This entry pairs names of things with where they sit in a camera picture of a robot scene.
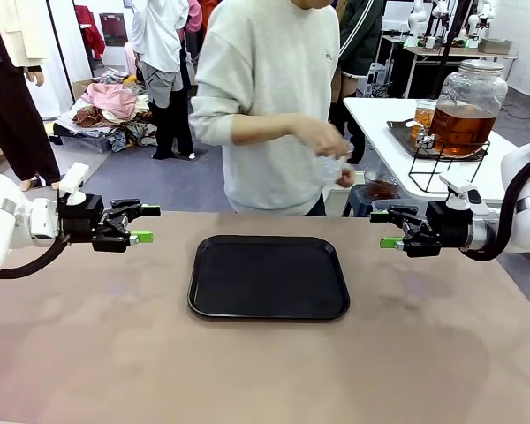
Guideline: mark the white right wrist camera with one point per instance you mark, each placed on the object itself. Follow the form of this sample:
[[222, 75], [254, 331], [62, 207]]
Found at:
[[461, 192]]

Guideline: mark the dark tray under dispenser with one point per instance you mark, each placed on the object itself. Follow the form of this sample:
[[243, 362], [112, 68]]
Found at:
[[404, 137]]

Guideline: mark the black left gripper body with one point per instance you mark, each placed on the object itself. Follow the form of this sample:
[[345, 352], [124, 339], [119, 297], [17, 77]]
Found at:
[[81, 218]]

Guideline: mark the black plastic serving tray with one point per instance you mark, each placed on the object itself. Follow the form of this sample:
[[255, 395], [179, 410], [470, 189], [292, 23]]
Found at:
[[269, 278]]

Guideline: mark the hanging pink garment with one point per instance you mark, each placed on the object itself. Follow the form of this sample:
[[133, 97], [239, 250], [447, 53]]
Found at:
[[193, 15]]

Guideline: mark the person's left hand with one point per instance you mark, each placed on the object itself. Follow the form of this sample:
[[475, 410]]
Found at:
[[346, 179]]

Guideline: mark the black green-tipped right gripper finger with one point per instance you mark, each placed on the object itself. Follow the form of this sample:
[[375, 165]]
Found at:
[[417, 247], [402, 214]]

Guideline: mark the grey metal box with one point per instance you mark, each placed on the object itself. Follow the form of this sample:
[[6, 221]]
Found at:
[[494, 46]]

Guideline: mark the black green-tipped left gripper finger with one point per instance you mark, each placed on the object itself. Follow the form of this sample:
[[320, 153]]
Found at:
[[115, 243], [134, 209]]

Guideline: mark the glass drink dispenser jar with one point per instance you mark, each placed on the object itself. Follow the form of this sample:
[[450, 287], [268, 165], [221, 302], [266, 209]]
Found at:
[[468, 106]]

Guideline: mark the white side table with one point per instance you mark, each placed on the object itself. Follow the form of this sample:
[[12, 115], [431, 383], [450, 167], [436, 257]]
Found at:
[[380, 132]]

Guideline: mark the person's right hand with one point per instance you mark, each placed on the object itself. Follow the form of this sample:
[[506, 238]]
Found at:
[[329, 139]]

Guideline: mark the glass bowl with drink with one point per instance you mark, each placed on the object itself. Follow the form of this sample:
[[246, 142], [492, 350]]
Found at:
[[382, 185]]

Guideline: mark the black slanted pole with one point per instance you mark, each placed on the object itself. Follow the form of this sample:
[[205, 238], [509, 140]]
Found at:
[[452, 40]]

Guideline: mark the background work table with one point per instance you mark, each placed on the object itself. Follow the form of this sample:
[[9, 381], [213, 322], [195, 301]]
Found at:
[[459, 53]]

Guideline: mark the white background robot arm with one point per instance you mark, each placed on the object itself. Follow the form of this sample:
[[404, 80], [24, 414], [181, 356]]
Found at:
[[479, 20], [417, 12]]

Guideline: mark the person in grey sweatshirt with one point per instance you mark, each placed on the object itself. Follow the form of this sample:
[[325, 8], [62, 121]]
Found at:
[[265, 88]]

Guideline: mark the person in dark green jacket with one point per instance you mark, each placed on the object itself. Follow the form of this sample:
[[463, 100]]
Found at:
[[362, 40]]

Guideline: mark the short clear iced cup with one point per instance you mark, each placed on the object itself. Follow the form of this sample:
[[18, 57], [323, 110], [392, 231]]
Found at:
[[329, 168]]

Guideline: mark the person's right forearm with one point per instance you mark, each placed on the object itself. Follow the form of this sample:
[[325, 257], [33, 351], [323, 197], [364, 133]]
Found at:
[[298, 129]]

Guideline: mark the hanging red garment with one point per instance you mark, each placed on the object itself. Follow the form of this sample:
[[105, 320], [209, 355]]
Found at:
[[90, 33]]

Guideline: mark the mannequin white shirt grey shorts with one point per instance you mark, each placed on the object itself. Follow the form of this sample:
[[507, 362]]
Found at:
[[163, 53]]

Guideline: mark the clear storage bin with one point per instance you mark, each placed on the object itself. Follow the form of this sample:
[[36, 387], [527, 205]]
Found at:
[[84, 142]]

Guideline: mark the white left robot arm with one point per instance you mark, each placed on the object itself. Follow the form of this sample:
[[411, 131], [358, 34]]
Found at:
[[4, 221]]

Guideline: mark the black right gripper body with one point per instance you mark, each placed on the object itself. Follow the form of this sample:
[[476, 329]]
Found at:
[[450, 227]]

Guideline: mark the pile of mixed clothes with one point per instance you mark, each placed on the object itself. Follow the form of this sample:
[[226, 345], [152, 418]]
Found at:
[[115, 110]]

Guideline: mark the mannequin cream jacket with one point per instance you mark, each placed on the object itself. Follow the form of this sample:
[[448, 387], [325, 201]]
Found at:
[[13, 88]]

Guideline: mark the dark wall panel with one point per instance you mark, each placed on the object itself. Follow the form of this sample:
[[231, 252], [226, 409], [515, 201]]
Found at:
[[113, 29]]

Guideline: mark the tall clear iced cup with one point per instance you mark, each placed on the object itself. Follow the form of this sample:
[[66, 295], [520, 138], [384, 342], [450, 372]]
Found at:
[[424, 117]]

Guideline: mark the dark plastic stool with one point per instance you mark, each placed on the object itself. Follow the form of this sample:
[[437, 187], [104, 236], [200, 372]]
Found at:
[[358, 201]]

